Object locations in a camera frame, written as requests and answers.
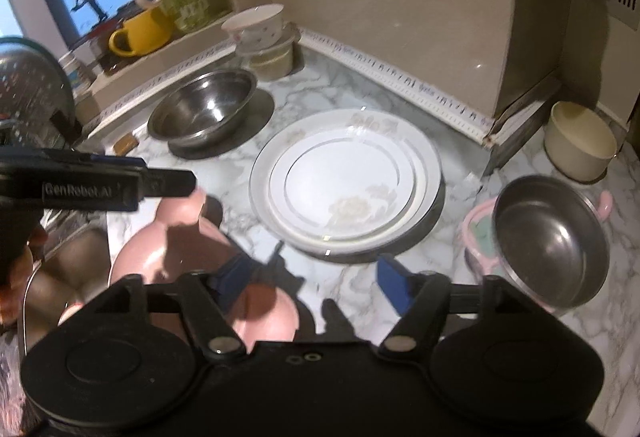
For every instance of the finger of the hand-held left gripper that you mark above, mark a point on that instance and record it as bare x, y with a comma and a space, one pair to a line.
170, 183

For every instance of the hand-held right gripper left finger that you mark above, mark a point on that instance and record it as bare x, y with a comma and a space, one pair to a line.
234, 273

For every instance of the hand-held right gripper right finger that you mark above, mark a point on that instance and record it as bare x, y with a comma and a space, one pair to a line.
395, 286

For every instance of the pink pig-shaped plate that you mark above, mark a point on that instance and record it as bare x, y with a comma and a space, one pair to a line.
165, 242

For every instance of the large white floral plate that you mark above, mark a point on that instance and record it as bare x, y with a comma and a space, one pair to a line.
425, 152

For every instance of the person's left hand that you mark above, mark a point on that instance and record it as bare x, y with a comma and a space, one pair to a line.
12, 277

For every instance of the small brown block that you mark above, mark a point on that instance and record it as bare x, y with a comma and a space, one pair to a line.
125, 144

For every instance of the steel bowl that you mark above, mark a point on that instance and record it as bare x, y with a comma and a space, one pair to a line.
202, 109
550, 242

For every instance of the pink plastic container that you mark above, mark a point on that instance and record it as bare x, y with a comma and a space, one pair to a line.
475, 227

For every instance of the steel colander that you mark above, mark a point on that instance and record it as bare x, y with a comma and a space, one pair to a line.
30, 87

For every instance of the white patterned edge strip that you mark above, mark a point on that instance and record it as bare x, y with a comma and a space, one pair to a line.
400, 79
165, 79

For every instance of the small white bottle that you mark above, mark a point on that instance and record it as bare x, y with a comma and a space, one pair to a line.
76, 73

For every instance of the yellow mug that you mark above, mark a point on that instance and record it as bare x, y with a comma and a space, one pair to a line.
142, 33

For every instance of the clear plastic lidded container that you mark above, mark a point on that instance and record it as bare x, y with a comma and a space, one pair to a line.
272, 59

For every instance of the white floral bowl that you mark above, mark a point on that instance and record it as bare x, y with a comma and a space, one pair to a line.
255, 26

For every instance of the cream plastic bowl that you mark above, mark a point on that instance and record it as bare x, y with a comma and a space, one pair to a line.
580, 142

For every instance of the grey vented appliance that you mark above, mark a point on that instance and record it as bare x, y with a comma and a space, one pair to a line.
575, 7

